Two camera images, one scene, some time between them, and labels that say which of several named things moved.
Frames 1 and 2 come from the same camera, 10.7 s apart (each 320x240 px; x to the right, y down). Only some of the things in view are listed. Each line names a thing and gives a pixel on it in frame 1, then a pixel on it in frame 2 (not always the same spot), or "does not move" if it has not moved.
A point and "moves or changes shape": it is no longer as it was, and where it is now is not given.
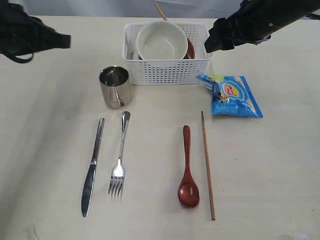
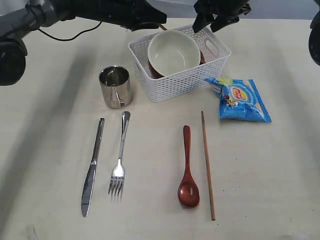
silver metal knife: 88,185 does not move
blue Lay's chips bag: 230,96 moves or changes shape
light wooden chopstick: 207,168 does not move
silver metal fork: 118,175 does not move
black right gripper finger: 211,46 -> 223,22
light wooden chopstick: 160,11 moves or changes shape
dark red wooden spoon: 188,191 does not move
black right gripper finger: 220,37 -> 204,17
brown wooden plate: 190,52 -> 155,75
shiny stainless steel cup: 116,86 does not move
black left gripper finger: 54,39 -> 152,18
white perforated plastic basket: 142,71 -> 209,70
